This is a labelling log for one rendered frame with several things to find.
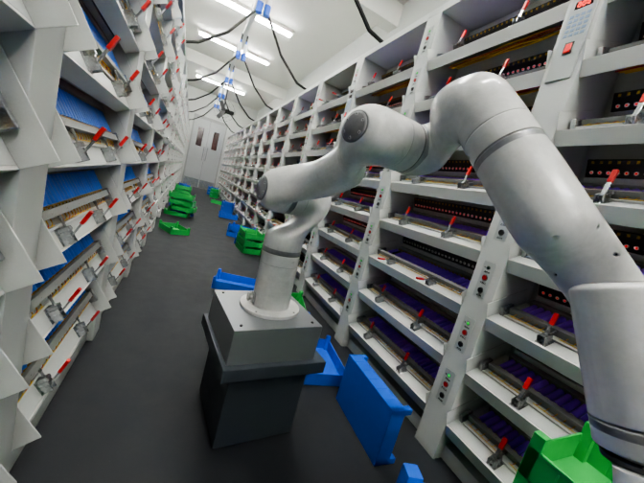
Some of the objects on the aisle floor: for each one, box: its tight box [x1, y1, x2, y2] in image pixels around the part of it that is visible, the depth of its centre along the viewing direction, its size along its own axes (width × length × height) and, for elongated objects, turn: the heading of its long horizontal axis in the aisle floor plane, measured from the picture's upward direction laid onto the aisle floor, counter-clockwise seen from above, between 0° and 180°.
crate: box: [304, 335, 345, 386], centre depth 139 cm, size 30×20×8 cm
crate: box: [335, 355, 412, 467], centre depth 106 cm, size 8×30×20 cm, turn 142°
